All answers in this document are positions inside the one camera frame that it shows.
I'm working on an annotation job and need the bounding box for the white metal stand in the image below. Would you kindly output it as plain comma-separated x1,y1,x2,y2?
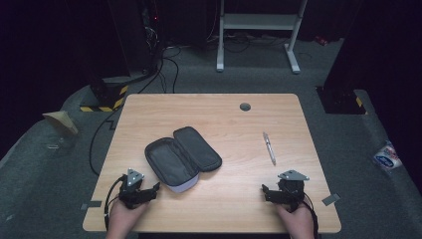
215,0,309,75

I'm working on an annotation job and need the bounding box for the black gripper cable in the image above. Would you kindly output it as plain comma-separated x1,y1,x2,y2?
302,193,320,239
104,174,127,231

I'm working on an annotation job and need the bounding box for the brown cardboard piece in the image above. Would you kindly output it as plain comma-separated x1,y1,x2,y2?
42,110,80,135

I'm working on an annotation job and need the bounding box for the person's right hand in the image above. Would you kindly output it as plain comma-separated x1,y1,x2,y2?
276,201,317,239

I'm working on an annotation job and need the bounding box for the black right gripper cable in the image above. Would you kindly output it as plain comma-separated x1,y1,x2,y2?
302,193,320,239

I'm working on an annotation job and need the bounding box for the clear silver pen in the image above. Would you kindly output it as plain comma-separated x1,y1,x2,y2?
262,130,277,166

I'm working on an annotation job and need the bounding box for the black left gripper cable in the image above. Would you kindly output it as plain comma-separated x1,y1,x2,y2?
104,174,127,231

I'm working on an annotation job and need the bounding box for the black computer tower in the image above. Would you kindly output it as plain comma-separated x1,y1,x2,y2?
107,0,165,78

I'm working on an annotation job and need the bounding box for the open black pencil case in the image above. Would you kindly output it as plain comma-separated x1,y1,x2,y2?
143,125,223,194

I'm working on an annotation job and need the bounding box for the black yellow striped stand base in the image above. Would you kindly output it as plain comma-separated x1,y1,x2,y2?
79,76,129,114

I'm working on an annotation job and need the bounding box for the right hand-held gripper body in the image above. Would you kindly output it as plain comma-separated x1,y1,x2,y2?
269,169,311,213

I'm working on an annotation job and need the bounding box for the clear plastic piece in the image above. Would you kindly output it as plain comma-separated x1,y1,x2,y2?
45,134,69,151

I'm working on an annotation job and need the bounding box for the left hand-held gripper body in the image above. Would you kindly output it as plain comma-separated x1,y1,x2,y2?
117,167,149,210

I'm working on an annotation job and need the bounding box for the long black floor cable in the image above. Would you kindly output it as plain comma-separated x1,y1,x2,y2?
88,46,181,177

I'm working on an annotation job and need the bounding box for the white blue tissue packet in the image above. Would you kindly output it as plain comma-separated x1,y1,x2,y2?
372,139,403,171

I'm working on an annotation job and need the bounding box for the black stand base yellow mark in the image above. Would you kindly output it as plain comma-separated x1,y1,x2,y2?
316,86,368,116

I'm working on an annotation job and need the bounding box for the grey tape strip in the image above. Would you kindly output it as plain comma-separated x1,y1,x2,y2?
80,200,103,211
320,192,341,207

